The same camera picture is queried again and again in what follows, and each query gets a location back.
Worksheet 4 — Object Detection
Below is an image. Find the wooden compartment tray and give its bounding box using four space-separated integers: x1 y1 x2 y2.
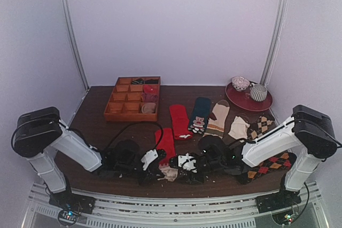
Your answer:
104 76 161 122

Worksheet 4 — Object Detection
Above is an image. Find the red round plate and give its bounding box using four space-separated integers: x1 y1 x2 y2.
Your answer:
225 83 273 112

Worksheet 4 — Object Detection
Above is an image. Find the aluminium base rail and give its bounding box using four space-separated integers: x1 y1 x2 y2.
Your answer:
22 181 329 228

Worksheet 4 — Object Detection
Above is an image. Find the white patterned bowl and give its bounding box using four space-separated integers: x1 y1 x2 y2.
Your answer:
231 76 250 92

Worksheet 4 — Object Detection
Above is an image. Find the beige rolled sock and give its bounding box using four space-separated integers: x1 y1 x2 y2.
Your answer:
141 103 157 114

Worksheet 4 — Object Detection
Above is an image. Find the beige argyle sock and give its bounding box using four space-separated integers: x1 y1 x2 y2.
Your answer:
247 115 275 140

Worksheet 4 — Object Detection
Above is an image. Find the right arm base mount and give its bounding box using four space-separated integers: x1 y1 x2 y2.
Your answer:
255 189 301 225

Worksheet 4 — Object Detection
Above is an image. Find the black cable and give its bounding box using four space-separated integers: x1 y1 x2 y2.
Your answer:
104 122 164 156
290 131 342 213

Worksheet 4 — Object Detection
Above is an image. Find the beige brown sock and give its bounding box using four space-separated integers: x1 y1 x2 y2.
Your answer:
228 113 251 139

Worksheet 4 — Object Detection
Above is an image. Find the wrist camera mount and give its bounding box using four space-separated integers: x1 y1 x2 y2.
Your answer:
177 153 198 173
141 150 158 171

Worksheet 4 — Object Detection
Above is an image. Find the right aluminium frame post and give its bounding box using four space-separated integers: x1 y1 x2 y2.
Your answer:
260 0 288 87

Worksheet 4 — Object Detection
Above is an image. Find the black orange argyle sock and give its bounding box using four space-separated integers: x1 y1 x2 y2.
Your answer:
235 151 297 185

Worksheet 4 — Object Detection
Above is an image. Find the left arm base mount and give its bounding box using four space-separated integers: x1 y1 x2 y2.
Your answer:
49 193 96 227

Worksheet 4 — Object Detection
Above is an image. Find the red rolled sock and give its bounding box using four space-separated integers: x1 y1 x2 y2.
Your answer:
143 84 159 94

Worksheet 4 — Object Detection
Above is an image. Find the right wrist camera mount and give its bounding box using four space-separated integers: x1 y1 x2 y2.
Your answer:
177 153 198 173

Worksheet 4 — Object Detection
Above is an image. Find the beige striped sock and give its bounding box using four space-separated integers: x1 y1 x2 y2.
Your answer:
203 100 230 138

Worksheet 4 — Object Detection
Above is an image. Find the black striped rolled sock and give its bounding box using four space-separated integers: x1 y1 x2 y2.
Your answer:
131 78 144 84

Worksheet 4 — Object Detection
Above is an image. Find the left black cable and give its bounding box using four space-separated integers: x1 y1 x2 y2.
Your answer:
104 122 164 156

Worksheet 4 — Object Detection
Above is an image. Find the left aluminium frame post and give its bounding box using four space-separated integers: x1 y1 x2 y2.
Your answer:
61 0 90 91

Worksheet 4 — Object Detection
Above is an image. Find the red sock with beige toe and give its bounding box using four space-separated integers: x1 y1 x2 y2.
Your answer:
157 128 178 182

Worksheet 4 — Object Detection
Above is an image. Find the striped grey cup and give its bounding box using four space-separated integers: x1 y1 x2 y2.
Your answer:
250 83 268 102

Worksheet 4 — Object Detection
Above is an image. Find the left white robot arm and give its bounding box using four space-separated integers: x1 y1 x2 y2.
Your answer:
11 107 166 209

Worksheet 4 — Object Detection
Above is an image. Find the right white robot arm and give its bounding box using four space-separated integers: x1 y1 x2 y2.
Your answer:
169 105 341 208

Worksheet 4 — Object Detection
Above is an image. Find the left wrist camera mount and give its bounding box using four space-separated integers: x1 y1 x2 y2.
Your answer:
141 150 158 171

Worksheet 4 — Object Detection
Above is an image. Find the right black cable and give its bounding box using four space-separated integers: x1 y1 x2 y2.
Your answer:
290 131 342 213

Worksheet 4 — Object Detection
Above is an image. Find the aluminium frame post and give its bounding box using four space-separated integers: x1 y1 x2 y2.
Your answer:
61 0 90 91
260 0 288 87

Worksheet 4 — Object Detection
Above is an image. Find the teal reindeer sock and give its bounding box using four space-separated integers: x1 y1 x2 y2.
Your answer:
188 97 211 135

